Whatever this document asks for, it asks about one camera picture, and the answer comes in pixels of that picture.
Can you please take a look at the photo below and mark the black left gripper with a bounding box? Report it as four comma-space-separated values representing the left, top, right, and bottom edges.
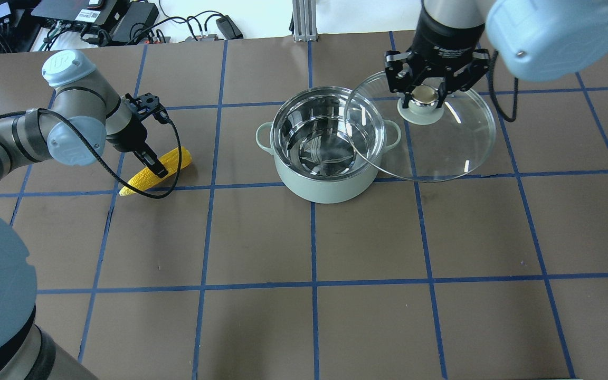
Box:
108, 93, 169, 178

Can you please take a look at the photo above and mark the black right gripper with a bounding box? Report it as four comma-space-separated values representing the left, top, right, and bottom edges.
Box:
385, 50, 491, 109

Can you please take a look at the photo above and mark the yellow corn cob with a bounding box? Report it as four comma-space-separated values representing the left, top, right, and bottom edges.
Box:
119, 147, 193, 197

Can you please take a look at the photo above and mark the glass pot lid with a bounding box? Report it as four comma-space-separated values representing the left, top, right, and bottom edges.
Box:
353, 72, 496, 182

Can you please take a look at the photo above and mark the pale green electric pot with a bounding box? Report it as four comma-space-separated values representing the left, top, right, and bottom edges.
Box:
255, 86, 402, 204

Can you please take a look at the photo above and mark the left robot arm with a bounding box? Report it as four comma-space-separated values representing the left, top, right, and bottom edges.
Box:
0, 50, 185, 379

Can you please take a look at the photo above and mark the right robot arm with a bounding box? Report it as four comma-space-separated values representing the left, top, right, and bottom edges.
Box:
385, 1, 608, 108

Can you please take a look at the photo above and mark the black power adapter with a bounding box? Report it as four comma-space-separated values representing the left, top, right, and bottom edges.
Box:
215, 15, 244, 40

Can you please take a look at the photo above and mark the black right cable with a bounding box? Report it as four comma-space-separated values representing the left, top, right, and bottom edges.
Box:
486, 50, 520, 123

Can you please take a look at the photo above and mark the black braided left cable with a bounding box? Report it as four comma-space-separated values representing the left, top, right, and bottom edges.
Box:
0, 108, 183, 200

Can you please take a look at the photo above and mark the aluminium frame post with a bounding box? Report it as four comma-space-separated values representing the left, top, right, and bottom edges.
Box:
291, 0, 319, 42

